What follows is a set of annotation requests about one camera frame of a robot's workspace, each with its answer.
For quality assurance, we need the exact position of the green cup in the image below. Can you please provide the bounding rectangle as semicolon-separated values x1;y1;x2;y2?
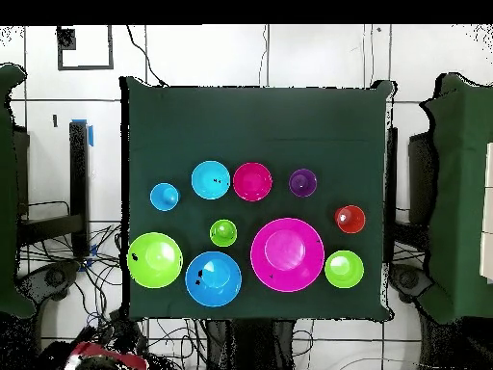
209;218;239;249

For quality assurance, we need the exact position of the large pink bowl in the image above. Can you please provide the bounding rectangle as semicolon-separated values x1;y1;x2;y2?
249;217;325;293

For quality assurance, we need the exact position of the large blue bowl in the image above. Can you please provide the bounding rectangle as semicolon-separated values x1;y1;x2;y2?
185;251;243;308

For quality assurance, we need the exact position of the stack of white boxes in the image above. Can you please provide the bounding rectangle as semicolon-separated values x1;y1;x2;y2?
479;142;493;286

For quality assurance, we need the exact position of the small magenta bowl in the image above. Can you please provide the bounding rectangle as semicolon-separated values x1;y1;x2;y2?
232;162;273;202

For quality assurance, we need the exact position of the small cyan bowl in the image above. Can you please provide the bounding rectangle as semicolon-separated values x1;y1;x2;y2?
191;160;231;200

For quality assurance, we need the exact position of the purple cup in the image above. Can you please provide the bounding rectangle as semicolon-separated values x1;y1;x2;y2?
288;168;319;198

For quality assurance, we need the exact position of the dark green tablecloth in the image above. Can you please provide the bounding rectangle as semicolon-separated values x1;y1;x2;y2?
119;75;395;323

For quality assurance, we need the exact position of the blue cup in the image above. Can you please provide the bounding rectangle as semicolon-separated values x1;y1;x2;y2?
148;181;181;212

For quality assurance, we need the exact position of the orange red cup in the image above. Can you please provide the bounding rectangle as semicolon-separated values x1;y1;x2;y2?
333;204;367;235

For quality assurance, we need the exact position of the large green bowl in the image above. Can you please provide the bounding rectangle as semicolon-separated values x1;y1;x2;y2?
126;231;184;289

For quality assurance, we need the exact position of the small green bowl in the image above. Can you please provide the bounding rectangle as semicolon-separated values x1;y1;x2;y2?
324;250;365;289

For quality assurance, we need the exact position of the black metal stand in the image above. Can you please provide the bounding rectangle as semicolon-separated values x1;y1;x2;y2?
16;119;91;258

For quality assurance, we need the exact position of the black box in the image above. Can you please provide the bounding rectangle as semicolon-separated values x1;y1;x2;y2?
13;128;31;217
407;132;438;226

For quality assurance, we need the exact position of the grey chair base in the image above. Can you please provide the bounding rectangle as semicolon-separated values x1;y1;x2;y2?
16;259;82;302
388;263;434;304

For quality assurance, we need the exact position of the green cloth side table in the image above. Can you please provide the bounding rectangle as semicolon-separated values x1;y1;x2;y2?
417;72;493;325
0;63;38;319

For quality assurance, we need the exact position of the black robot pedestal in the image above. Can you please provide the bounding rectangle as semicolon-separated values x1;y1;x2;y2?
203;318;297;370

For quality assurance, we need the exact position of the thin dark cable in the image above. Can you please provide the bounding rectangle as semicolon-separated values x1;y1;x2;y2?
258;24;270;87

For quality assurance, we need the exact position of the black cable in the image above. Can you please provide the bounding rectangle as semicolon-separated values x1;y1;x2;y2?
125;24;168;87

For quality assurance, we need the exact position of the tangle of cables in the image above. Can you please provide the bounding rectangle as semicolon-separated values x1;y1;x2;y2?
16;199;201;370

